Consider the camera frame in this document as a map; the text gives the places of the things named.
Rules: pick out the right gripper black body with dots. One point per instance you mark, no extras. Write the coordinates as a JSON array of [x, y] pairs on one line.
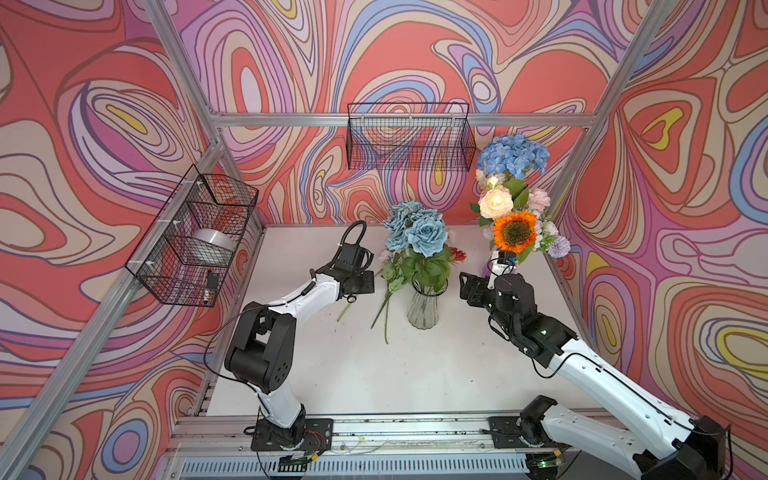
[[480, 296]]

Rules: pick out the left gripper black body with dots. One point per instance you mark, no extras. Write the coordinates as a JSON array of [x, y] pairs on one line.
[[362, 283]]

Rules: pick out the small pastel flower spray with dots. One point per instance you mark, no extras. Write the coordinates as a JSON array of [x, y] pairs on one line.
[[395, 278]]

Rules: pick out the clear ribbed glass vase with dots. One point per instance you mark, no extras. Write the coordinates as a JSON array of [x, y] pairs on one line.
[[423, 311]]

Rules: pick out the orange flower green leaves stem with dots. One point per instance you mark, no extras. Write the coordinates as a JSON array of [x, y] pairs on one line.
[[516, 234]]

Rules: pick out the teal succulent flower bunch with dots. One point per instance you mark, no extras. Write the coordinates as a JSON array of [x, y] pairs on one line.
[[421, 234]]

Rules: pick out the pastel mixed flower bouquet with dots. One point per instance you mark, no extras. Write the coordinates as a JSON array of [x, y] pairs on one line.
[[549, 240]]

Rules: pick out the cream peach rose bunch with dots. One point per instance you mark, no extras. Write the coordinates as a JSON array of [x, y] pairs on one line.
[[495, 199]]

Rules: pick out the blue hydrangea flower stem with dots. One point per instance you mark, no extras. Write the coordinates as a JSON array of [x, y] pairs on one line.
[[513, 154]]

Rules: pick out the purple ribbed glass vase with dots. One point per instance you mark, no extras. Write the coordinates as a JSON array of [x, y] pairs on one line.
[[488, 270]]

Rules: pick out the white poppy flower stem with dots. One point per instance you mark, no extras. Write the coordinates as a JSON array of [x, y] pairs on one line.
[[344, 311]]

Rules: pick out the pink peony flower stem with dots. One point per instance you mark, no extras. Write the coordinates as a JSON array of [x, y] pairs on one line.
[[538, 200]]

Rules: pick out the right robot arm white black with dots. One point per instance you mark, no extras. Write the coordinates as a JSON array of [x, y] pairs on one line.
[[654, 441]]

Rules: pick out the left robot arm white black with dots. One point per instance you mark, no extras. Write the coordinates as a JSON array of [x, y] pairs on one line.
[[261, 349]]

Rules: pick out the silver tape roll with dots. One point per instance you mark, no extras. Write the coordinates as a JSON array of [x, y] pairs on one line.
[[209, 247]]

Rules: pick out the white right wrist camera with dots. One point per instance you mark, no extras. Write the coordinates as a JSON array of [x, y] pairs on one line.
[[506, 263]]

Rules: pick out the black wire basket back wall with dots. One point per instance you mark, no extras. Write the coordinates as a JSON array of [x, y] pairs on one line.
[[410, 136]]

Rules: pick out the black wire basket wall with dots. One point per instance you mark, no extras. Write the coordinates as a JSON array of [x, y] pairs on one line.
[[185, 260], [410, 136]]

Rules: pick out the black wire basket left wall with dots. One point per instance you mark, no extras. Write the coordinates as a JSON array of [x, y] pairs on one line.
[[185, 260]]

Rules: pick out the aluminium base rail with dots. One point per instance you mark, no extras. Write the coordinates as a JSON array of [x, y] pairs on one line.
[[453, 445]]

